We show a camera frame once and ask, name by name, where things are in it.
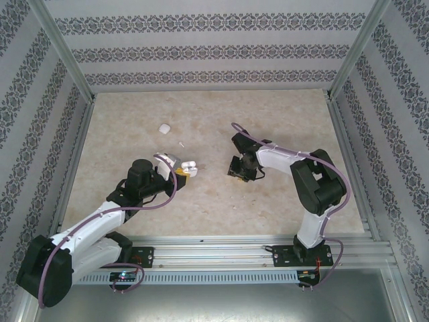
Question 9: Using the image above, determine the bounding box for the short purple cable loop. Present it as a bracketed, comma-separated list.
[112, 260, 145, 294]

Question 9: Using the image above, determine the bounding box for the white earbud charging case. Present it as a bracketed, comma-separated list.
[182, 160, 199, 178]

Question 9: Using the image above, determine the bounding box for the grey metal sheet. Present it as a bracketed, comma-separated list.
[35, 268, 412, 322]

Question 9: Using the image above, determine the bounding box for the aluminium frame post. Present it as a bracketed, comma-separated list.
[28, 0, 97, 102]
[329, 0, 393, 101]

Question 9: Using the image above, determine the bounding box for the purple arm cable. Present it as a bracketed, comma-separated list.
[231, 122, 352, 291]
[38, 153, 178, 309]

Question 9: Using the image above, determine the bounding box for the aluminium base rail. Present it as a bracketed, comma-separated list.
[129, 234, 395, 269]

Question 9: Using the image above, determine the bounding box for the aluminium side rail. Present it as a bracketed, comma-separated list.
[50, 95, 98, 237]
[326, 95, 381, 241]

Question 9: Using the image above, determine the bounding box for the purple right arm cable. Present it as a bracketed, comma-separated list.
[231, 122, 352, 291]

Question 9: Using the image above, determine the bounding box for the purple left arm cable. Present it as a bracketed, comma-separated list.
[38, 153, 178, 309]

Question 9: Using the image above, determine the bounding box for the white slotted cable duct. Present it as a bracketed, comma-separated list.
[72, 270, 299, 286]

